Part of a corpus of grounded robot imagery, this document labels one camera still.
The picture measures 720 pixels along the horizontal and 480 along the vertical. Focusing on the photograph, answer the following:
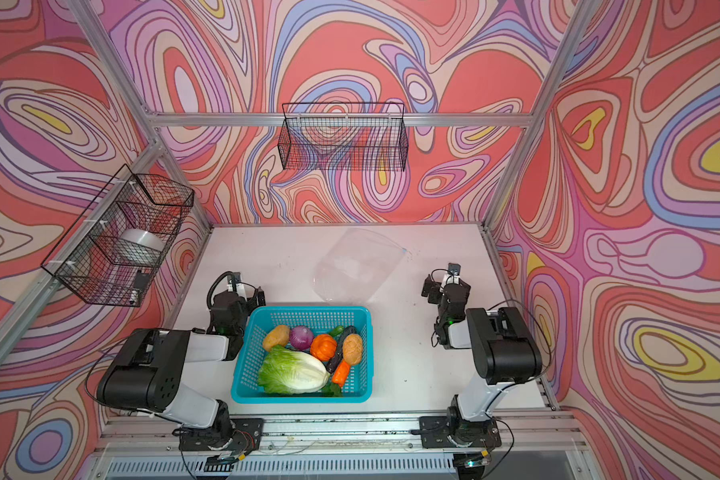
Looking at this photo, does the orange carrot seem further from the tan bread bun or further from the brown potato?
the brown potato

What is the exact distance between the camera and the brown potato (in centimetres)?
86

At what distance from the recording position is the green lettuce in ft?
2.51

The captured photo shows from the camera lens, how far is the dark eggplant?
2.73ft

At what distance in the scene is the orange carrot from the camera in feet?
2.65

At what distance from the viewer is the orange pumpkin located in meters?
0.82

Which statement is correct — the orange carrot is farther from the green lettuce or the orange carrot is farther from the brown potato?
the brown potato

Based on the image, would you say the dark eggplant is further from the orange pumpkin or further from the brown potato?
the brown potato

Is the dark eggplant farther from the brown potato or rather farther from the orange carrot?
the brown potato

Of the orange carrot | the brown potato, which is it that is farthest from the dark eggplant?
the brown potato

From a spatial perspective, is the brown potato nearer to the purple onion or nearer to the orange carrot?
the purple onion

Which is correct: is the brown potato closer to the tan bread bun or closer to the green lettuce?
the green lettuce

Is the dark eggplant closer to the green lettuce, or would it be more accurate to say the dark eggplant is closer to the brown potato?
the green lettuce

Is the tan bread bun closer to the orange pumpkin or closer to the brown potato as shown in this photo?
the orange pumpkin

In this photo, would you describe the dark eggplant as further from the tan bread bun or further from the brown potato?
the brown potato
